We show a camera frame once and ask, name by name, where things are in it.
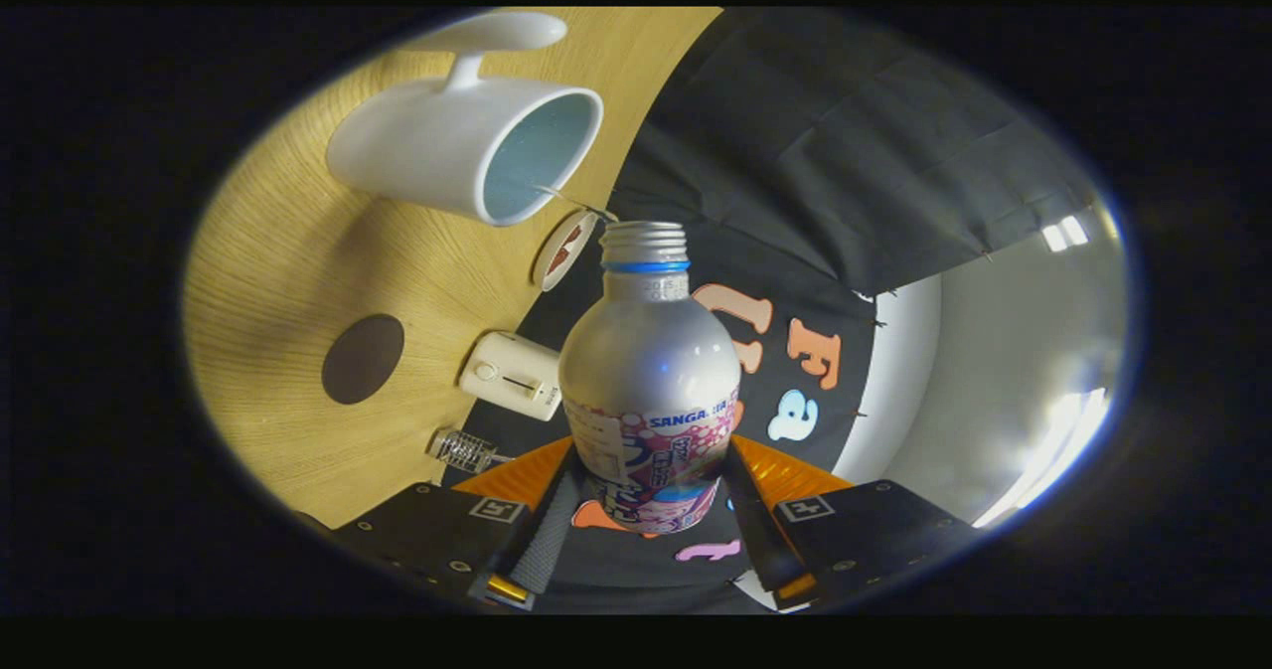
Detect silver juice bottle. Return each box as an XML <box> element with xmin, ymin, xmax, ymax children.
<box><xmin>558</xmin><ymin>220</ymin><xmax>742</xmax><ymax>536</ymax></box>

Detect ceiling tube light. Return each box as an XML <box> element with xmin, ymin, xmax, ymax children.
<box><xmin>1040</xmin><ymin>215</ymin><xmax>1090</xmax><ymax>252</ymax></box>

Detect white cup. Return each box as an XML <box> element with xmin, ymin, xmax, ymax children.
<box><xmin>326</xmin><ymin>11</ymin><xmax>605</xmax><ymax>228</ymax></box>

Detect metal wire holder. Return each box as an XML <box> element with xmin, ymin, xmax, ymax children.
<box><xmin>429</xmin><ymin>428</ymin><xmax>513</xmax><ymax>475</ymax></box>

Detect red snack pieces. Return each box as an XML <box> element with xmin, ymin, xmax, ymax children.
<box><xmin>545</xmin><ymin>224</ymin><xmax>586</xmax><ymax>277</ymax></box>

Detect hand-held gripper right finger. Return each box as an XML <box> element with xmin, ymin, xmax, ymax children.
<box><xmin>723</xmin><ymin>435</ymin><xmax>980</xmax><ymax>605</ymax></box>

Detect white oval plate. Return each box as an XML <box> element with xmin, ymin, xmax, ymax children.
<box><xmin>532</xmin><ymin>209</ymin><xmax>600</xmax><ymax>292</ymax></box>

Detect ceiling panel light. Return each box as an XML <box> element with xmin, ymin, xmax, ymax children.
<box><xmin>974</xmin><ymin>388</ymin><xmax>1110</xmax><ymax>529</ymax></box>

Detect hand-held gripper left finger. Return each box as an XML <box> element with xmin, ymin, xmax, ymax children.
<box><xmin>333</xmin><ymin>437</ymin><xmax>582</xmax><ymax>610</ymax></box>

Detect white small appliance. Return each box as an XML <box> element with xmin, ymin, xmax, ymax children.
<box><xmin>459</xmin><ymin>331</ymin><xmax>563</xmax><ymax>422</ymax></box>

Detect wooden table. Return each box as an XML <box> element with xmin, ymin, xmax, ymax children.
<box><xmin>182</xmin><ymin>8</ymin><xmax>723</xmax><ymax>531</ymax></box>

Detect round brown coaster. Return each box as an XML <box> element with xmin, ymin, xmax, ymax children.
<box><xmin>321</xmin><ymin>313</ymin><xmax>406</xmax><ymax>406</ymax></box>

